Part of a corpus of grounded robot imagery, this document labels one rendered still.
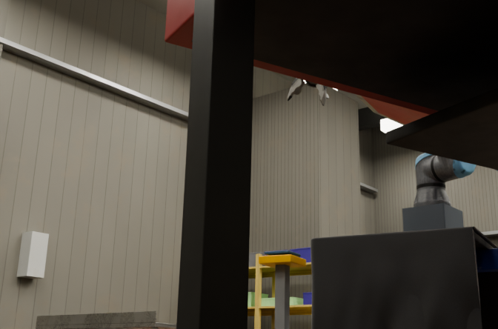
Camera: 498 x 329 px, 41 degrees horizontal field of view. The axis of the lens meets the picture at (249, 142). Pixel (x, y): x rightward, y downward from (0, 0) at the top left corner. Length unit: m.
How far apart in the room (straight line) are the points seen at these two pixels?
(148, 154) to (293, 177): 2.25
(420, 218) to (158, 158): 7.51
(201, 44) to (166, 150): 9.42
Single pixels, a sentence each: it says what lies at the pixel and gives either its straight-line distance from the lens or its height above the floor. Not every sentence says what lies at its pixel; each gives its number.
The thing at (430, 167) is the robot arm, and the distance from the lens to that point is 2.81.
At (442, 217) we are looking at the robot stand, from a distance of 2.73.
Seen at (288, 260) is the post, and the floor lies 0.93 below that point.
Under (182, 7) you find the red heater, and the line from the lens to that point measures 0.93.
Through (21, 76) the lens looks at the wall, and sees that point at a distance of 8.85.
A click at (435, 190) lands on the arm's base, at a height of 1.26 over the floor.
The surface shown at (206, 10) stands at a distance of 0.72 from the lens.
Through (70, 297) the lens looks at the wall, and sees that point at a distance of 8.80.
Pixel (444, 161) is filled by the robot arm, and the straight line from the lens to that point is 2.76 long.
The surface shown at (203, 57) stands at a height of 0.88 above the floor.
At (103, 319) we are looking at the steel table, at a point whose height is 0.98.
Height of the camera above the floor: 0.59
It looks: 18 degrees up
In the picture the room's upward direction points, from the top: 1 degrees clockwise
